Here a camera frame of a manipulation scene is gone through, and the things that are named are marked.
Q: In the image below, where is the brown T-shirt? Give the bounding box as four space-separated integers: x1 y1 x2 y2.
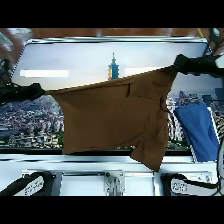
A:
45 64 180 173

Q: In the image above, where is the blue garment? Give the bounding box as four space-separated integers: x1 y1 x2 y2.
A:
173 101 221 164

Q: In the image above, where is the black cable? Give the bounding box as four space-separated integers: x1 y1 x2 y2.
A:
179 175 222 192

